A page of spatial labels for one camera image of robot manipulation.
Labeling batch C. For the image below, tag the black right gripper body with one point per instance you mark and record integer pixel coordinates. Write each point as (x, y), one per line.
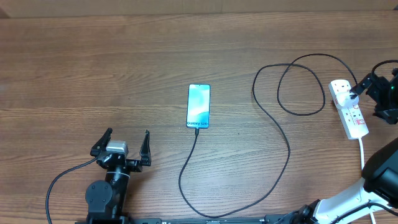
(387, 95)

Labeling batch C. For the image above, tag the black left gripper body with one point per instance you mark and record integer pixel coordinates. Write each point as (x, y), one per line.
(131, 165)

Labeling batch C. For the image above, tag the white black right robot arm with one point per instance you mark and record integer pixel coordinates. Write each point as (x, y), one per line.
(377, 188)

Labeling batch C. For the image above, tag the blue Samsung smartphone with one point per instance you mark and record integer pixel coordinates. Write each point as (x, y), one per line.
(198, 106)

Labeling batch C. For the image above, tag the white charger plug adapter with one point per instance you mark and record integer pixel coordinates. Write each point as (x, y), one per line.
(346, 100)

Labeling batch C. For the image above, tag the white power strip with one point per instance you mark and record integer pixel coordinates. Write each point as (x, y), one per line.
(352, 119)

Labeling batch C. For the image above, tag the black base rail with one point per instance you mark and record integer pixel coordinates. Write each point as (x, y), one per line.
(267, 219)

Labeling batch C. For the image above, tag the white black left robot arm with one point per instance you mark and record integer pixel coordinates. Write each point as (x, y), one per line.
(106, 198)

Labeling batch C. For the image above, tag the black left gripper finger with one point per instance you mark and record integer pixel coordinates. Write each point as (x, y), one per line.
(146, 159)
(101, 143)

